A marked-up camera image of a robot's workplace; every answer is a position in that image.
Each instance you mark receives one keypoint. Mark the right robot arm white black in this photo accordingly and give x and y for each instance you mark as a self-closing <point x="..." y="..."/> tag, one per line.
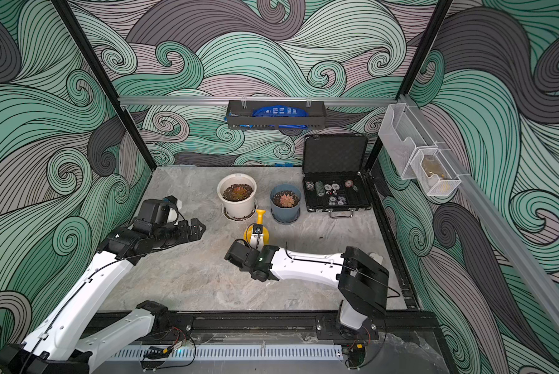
<point x="359" y="277"/>

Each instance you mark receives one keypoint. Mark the black wall-mounted tray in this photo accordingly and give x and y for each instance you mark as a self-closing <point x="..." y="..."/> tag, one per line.
<point x="238" y="116"/>

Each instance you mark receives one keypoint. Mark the open black tool case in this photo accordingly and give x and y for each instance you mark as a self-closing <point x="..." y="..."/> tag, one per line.
<point x="333" y="177"/>

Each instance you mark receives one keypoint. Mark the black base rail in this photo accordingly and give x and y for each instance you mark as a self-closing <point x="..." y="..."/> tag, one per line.
<point x="323" y="324"/>

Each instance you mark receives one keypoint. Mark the yellow plastic watering can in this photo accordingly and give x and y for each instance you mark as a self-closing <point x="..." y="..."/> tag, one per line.
<point x="260" y="220"/>

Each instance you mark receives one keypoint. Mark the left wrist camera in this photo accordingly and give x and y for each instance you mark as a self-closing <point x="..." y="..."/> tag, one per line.
<point x="173" y="205"/>

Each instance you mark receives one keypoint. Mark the black frame post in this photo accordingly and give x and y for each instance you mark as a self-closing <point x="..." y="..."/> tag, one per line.
<point x="420" y="22"/>
<point x="81" y="40"/>

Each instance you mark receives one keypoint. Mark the pink succulent in blue pot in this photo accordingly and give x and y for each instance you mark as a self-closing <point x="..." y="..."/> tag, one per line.
<point x="287" y="199"/>

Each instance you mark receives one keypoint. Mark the small clear plastic bin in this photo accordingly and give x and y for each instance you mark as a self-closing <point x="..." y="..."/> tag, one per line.
<point x="434" y="174"/>

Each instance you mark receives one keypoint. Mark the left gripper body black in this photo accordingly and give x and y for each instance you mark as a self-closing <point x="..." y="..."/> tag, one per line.
<point x="172" y="234"/>

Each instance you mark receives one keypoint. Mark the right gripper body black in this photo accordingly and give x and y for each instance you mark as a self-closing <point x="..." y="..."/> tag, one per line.
<point x="256" y="270"/>

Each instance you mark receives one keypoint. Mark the red-green succulent in white pot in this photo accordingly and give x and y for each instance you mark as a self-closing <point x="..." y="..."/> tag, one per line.
<point x="238" y="192"/>

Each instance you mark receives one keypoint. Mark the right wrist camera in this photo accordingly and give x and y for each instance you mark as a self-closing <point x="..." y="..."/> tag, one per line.
<point x="257" y="236"/>

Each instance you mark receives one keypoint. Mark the white slotted cable duct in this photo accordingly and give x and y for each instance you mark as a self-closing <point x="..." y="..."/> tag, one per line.
<point x="258" y="352"/>

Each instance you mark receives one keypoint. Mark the aluminium wall rail back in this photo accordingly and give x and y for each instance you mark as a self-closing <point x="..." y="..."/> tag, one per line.
<point x="217" y="100"/>

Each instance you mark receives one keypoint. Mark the clear plastic wall bin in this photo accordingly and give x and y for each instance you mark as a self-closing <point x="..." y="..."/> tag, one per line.
<point x="403" y="134"/>

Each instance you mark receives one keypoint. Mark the white pot saucer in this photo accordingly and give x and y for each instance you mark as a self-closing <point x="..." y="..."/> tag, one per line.
<point x="239" y="211"/>

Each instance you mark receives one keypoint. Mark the small circuit board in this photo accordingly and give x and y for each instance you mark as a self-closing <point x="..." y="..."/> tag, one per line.
<point x="155" y="357"/>
<point x="355" y="356"/>

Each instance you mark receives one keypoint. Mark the white flower pot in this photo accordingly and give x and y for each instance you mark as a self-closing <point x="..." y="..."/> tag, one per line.
<point x="238" y="178"/>

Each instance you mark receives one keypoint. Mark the aluminium wall rail right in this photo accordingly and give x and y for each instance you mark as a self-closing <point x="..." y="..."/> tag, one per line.
<point x="545" y="291"/>

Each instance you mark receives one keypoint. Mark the left black frame post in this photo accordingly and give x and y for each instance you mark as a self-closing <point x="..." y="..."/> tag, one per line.
<point x="81" y="40"/>

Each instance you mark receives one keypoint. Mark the blue-grey flower pot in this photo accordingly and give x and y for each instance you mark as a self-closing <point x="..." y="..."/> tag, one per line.
<point x="283" y="215"/>

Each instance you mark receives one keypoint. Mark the blue object in tray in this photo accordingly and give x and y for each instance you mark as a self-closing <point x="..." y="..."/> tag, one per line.
<point x="279" y="111"/>

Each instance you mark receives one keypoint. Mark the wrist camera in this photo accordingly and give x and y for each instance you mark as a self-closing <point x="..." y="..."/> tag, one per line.
<point x="257" y="236"/>
<point x="173" y="205"/>

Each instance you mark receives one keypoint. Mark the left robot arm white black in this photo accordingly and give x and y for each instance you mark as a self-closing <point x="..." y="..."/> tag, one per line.
<point x="57" y="345"/>

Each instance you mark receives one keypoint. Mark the small circuit board left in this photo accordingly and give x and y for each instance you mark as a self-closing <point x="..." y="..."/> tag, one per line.
<point x="155" y="357"/>

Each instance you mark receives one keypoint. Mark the right black frame post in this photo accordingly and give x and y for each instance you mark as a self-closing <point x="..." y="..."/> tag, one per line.
<point x="420" y="22"/>

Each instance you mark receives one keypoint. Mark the small circuit board right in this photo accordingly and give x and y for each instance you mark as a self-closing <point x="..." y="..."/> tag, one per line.
<point x="355" y="356"/>

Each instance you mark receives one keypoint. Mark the aluminium wall rail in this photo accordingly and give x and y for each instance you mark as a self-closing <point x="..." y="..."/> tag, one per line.
<point x="217" y="100"/>
<point x="545" y="291"/>

